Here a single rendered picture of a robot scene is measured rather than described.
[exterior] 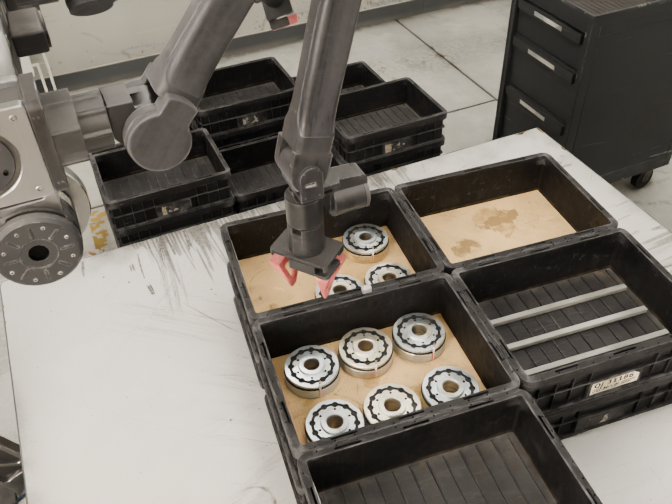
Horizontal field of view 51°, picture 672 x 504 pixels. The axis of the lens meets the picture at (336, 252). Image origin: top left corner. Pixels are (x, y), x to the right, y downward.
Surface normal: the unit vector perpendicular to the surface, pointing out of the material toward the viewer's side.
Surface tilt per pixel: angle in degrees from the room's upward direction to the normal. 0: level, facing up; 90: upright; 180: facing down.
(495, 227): 0
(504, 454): 0
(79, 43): 90
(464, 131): 0
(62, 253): 90
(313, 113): 84
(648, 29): 90
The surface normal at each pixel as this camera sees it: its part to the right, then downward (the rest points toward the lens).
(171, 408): -0.03, -0.75
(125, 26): 0.41, 0.60
